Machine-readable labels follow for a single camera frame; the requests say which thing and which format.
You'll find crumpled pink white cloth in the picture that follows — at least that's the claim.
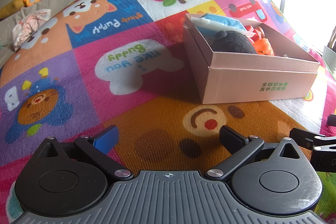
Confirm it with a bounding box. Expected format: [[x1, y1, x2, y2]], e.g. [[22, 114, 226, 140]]
[[12, 9, 52, 52]]

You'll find red figure toy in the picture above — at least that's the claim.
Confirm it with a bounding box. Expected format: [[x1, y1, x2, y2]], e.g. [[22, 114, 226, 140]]
[[244, 25, 277, 56]]

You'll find blue plastic packet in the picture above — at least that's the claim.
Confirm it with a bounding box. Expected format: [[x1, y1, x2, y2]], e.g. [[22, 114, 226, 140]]
[[191, 13, 256, 37]]

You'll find long yellow plush toy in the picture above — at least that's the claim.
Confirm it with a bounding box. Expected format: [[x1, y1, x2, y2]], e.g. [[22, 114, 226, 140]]
[[0, 0, 27, 20]]

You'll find pink cardboard box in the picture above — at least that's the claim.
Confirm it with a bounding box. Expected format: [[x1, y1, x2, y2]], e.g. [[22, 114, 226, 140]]
[[182, 13, 321, 104]]

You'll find black plush toy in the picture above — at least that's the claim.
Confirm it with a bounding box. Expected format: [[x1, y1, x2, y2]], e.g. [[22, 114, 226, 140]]
[[212, 30, 258, 54]]

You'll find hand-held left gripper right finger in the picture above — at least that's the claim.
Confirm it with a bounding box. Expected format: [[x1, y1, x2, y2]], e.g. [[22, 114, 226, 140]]
[[206, 125, 303, 180]]

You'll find colourful printed play mat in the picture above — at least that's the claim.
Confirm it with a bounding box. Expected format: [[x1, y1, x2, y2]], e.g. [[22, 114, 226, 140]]
[[0, 0, 336, 224]]

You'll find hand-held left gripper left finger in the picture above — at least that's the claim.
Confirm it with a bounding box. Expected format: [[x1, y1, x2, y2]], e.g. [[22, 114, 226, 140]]
[[38, 126, 134, 181]]

